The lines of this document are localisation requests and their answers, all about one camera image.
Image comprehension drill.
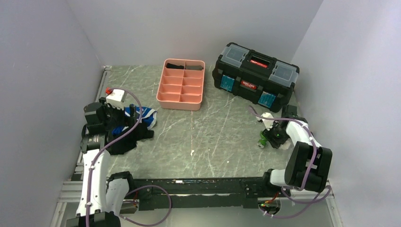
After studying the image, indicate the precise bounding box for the blue underwear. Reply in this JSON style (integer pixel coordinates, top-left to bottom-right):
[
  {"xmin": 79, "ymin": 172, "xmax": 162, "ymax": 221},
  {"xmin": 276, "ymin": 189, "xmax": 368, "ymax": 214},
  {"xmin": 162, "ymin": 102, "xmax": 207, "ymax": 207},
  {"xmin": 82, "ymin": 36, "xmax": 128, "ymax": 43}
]
[{"xmin": 112, "ymin": 106, "xmax": 157, "ymax": 136}]

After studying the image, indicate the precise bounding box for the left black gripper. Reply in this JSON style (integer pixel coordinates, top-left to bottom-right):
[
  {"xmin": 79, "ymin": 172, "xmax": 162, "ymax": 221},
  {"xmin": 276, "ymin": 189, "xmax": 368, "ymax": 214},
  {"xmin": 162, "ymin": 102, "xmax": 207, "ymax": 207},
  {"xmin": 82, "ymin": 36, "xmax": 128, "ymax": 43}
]
[{"xmin": 99, "ymin": 97, "xmax": 138, "ymax": 131}]

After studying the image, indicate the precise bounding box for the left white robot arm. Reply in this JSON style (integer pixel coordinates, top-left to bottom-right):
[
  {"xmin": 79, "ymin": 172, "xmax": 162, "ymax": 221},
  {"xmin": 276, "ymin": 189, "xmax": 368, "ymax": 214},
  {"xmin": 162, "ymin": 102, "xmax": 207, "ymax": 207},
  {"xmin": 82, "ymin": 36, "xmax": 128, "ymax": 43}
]
[{"xmin": 66, "ymin": 102, "xmax": 136, "ymax": 227}]

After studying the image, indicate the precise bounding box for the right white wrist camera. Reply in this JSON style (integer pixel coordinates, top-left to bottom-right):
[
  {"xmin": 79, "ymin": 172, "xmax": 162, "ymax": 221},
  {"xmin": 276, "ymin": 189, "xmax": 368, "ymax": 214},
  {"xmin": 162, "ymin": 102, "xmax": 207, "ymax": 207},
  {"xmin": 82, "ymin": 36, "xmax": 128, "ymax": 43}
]
[{"xmin": 261, "ymin": 112, "xmax": 274, "ymax": 130}]

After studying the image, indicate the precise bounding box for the green white tool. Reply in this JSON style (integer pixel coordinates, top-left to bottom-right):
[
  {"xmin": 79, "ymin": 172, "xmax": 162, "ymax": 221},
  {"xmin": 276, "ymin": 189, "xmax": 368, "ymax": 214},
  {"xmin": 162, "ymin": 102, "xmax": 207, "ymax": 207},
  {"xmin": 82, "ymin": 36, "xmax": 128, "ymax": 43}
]
[{"xmin": 257, "ymin": 131, "xmax": 267, "ymax": 148}]

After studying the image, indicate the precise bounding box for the black toolbox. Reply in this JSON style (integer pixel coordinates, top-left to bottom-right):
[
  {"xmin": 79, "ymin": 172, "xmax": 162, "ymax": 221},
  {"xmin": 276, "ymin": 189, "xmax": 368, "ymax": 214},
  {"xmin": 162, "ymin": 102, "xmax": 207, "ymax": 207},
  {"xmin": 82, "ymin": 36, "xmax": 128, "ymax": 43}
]
[{"xmin": 212, "ymin": 43, "xmax": 300, "ymax": 113}]

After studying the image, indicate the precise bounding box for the rolled grey cloth in tray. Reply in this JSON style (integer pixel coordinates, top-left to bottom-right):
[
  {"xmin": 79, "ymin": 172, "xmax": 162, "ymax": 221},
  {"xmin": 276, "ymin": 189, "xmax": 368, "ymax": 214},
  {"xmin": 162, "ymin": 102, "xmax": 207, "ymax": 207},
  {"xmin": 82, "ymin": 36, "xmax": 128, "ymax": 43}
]
[{"xmin": 185, "ymin": 65, "xmax": 204, "ymax": 71}]

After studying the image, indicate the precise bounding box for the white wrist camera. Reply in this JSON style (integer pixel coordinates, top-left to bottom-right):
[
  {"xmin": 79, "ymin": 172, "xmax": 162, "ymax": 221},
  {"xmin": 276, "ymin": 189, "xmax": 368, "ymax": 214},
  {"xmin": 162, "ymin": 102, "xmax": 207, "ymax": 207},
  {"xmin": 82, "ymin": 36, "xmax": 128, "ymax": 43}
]
[
  {"xmin": 105, "ymin": 87, "xmax": 127, "ymax": 108},
  {"xmin": 261, "ymin": 112, "xmax": 274, "ymax": 130}
]

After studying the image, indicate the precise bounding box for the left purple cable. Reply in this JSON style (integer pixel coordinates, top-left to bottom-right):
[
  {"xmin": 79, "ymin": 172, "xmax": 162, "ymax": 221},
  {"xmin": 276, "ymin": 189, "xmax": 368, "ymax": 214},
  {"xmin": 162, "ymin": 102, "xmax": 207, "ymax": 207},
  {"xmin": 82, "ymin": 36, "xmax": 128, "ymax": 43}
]
[{"xmin": 84, "ymin": 87, "xmax": 172, "ymax": 227}]

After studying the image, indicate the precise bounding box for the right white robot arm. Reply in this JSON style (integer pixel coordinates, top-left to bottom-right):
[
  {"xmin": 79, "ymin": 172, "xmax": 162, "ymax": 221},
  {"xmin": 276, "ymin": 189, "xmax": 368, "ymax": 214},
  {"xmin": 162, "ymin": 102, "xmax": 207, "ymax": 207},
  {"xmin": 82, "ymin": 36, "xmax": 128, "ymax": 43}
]
[{"xmin": 258, "ymin": 105, "xmax": 332, "ymax": 196}]

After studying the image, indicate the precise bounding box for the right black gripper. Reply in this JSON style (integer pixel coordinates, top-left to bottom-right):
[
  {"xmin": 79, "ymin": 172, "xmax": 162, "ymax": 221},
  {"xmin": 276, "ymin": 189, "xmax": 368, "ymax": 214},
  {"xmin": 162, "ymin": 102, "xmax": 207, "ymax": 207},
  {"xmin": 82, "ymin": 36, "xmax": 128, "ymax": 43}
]
[{"xmin": 261, "ymin": 120, "xmax": 289, "ymax": 149}]

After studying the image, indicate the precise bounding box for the black underwear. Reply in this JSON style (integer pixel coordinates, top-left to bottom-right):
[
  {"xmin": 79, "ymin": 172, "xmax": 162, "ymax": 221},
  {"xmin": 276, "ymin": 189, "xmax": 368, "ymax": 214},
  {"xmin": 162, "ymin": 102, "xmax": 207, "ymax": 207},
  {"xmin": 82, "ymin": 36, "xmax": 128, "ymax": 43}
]
[{"xmin": 106, "ymin": 123, "xmax": 154, "ymax": 155}]

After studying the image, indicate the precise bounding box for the pink divided organizer tray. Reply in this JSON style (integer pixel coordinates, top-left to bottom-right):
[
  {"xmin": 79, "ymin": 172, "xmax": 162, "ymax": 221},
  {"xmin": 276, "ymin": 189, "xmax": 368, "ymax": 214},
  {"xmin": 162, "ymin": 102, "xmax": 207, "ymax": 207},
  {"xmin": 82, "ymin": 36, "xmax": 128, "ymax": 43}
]
[{"xmin": 156, "ymin": 59, "xmax": 205, "ymax": 111}]

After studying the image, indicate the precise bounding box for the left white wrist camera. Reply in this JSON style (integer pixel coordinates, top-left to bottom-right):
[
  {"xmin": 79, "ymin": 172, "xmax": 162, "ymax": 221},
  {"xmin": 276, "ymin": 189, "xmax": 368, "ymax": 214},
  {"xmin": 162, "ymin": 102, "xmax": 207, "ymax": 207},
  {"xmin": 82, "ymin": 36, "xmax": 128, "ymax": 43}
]
[{"xmin": 105, "ymin": 87, "xmax": 127, "ymax": 108}]

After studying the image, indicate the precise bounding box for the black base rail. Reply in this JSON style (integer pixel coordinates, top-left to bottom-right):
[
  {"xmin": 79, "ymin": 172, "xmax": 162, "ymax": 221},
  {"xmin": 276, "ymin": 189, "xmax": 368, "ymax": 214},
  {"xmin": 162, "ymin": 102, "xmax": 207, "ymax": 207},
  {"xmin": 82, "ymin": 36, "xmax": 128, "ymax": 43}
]
[{"xmin": 124, "ymin": 175, "xmax": 283, "ymax": 211}]

